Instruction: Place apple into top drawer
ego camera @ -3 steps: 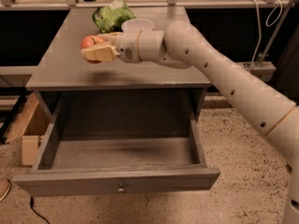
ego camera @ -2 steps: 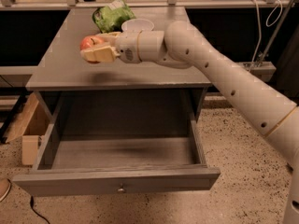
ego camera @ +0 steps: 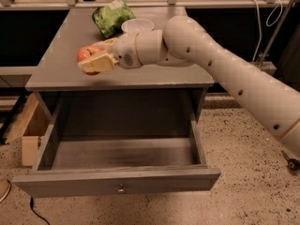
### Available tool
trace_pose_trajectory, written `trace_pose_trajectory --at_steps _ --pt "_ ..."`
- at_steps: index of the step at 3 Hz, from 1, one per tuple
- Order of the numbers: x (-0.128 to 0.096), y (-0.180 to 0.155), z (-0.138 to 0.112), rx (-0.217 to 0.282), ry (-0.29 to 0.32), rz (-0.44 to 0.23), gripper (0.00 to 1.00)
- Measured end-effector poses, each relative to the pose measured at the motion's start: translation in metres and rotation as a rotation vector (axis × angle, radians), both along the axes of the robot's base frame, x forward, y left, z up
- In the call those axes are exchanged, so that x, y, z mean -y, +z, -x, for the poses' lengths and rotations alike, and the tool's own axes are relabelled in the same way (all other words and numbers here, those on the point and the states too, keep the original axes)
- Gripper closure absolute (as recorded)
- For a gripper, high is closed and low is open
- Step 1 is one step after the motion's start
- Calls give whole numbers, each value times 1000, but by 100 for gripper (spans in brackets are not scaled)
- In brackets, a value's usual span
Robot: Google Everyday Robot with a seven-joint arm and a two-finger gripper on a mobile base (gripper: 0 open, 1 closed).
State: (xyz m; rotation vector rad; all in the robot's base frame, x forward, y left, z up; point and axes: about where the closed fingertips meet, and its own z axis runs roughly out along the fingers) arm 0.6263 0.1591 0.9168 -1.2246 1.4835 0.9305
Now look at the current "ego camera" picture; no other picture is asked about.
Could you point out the green chip bag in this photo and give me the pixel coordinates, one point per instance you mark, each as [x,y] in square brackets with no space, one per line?
[109,19]

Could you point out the round floor object at left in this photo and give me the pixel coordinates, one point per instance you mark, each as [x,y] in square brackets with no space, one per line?
[5,187]

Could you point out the grey wooden cabinet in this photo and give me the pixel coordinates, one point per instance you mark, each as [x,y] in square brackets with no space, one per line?
[117,102]

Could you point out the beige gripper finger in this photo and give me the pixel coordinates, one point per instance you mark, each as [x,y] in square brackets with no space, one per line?
[106,44]
[99,62]

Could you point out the open grey top drawer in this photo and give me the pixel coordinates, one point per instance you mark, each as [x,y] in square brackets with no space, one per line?
[142,162]

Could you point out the white ceramic bowl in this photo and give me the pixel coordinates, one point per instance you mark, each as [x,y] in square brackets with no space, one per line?
[135,26]

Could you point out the wooden box on floor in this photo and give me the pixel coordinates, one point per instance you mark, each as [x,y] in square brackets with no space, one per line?
[28,127]

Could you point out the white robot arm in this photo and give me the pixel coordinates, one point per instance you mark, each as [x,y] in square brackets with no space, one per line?
[183,42]

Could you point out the red apple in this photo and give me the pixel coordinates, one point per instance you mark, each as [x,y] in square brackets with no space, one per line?
[87,54]

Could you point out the black caster wheel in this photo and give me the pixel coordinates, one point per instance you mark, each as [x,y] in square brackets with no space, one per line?
[292,163]

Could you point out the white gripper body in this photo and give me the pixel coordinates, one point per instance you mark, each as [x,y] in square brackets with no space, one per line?
[124,51]

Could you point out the round metal drawer knob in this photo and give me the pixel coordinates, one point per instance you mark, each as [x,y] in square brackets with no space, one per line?
[121,190]

